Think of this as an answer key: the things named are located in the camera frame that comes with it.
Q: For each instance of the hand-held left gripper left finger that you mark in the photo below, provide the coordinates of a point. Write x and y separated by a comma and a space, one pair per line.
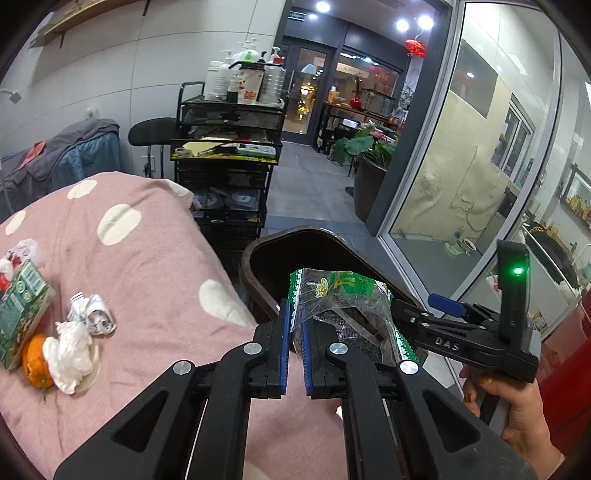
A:
282, 350

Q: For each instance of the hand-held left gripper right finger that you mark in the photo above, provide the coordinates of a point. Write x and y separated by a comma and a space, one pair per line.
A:
308, 369

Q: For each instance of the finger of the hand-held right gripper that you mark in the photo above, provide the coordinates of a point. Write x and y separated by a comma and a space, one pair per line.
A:
445, 304
408, 316

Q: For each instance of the green clear snack bag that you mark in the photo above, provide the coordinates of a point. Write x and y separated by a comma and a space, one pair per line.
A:
351, 288

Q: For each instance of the brown plastic trash bin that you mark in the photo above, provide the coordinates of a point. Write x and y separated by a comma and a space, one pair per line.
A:
277, 258

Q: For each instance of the silver white wrapper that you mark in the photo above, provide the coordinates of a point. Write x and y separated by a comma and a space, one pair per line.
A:
92, 314

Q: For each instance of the white tissue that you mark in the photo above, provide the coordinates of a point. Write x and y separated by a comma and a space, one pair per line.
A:
69, 355

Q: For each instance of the orange fruit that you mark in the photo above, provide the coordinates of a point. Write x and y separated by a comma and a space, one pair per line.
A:
33, 362

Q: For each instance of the white red plastic bag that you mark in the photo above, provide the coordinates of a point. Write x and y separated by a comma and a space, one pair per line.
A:
21, 256

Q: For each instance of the person's right hand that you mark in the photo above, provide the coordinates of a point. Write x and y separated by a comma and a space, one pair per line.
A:
526, 415

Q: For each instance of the white cups behind glass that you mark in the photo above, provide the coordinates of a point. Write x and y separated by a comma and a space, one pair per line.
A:
464, 244

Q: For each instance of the red glossy furniture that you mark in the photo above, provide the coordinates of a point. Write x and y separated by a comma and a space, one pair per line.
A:
577, 369

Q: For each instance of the dark brown plant pot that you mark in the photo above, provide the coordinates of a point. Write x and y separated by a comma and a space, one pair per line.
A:
369, 184

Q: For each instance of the pink polka-dot blanket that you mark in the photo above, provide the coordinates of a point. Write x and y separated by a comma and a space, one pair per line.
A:
152, 277

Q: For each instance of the black mesh storage cart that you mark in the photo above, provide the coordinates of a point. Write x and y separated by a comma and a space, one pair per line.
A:
231, 184

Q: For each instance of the green leafy plant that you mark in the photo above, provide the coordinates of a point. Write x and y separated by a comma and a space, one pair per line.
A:
364, 143

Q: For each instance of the white power strip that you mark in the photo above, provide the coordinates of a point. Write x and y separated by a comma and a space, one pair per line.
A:
256, 149

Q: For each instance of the dark wooden table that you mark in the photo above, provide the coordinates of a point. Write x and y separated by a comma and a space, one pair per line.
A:
355, 117

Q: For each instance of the red vase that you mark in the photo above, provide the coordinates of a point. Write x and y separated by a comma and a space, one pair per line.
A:
354, 101

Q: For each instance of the tape roll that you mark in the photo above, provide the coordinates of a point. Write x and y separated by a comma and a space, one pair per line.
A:
183, 152

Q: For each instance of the glass double door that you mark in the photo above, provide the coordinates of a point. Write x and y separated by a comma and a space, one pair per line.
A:
307, 87

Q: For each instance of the black round chair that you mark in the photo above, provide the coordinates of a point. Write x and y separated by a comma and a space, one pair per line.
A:
152, 129

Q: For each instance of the red hanging decoration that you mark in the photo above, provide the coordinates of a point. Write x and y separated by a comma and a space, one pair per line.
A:
415, 47

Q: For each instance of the white cup with red print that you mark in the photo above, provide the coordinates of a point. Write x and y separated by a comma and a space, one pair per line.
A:
249, 87

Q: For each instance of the large clear plastic bottle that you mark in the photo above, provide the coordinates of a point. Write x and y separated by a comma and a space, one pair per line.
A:
272, 83

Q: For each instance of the blue denim jacket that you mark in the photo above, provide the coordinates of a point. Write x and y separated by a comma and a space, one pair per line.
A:
87, 154

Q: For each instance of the white plastic bottle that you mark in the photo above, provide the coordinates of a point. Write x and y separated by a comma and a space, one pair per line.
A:
212, 81

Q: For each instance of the white pump bottle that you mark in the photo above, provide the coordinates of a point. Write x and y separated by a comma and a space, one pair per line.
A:
226, 69

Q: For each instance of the grey cloth pile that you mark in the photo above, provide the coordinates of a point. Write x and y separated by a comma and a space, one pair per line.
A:
41, 157

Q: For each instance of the white wall charger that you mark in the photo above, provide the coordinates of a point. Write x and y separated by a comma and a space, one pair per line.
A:
14, 95

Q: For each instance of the wooden wall shelf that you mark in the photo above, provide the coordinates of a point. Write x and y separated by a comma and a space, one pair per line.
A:
87, 16

